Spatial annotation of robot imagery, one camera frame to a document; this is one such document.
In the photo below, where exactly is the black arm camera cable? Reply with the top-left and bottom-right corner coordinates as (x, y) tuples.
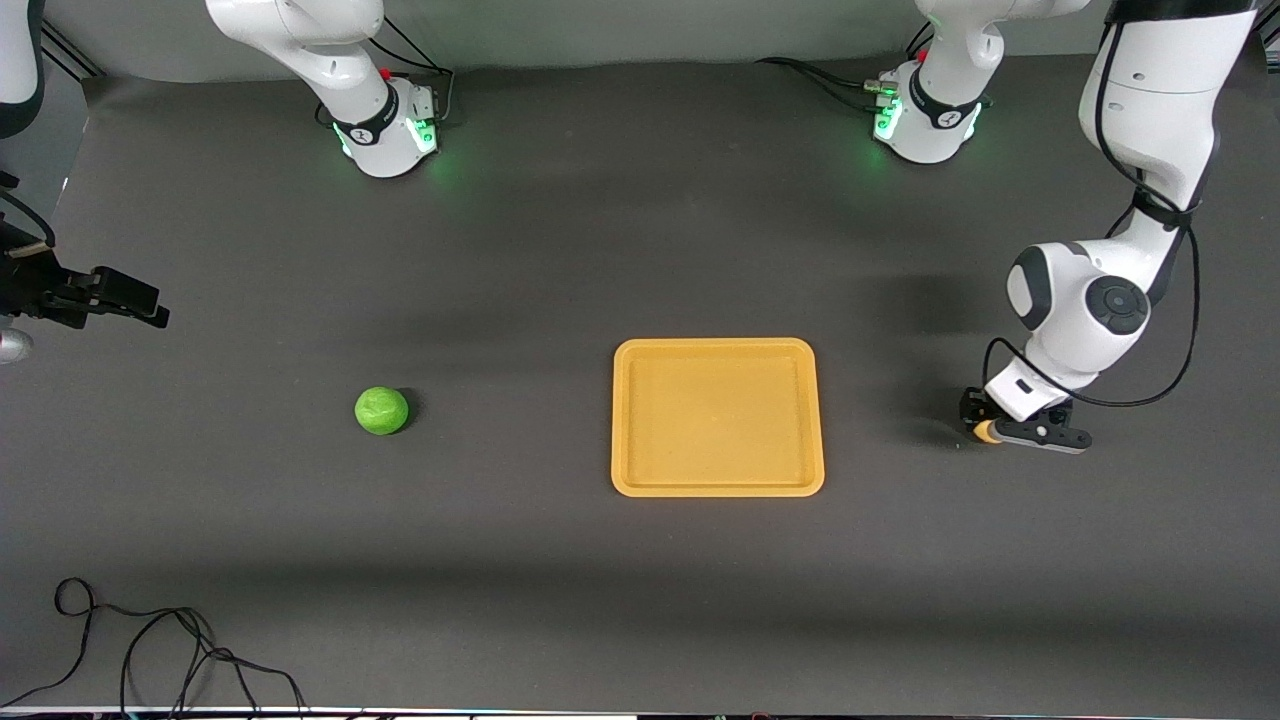
(0, 172), (57, 251)
(982, 20), (1202, 409)

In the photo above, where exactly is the green apple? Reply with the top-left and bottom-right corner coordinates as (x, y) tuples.
(354, 386), (411, 437)

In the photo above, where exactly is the yellow plastic tray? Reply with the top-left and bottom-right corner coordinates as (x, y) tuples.
(611, 338), (826, 498)

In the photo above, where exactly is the dark grey table mat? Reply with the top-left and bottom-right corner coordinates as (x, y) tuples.
(0, 40), (1280, 713)

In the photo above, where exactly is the black left arm base cable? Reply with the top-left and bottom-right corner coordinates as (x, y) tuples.
(755, 20), (936, 113)

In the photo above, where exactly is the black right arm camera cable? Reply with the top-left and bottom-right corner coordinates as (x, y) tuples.
(0, 172), (57, 251)

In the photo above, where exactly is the loose black cable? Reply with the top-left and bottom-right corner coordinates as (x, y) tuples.
(0, 578), (306, 713)

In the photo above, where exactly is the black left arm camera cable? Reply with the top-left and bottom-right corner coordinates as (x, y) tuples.
(982, 20), (1202, 409)

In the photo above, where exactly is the black right arm base cable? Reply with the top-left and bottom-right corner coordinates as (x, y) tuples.
(315, 18), (457, 131)

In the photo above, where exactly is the black arm base cable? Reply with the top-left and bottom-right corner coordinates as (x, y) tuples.
(755, 20), (936, 113)
(315, 18), (457, 131)

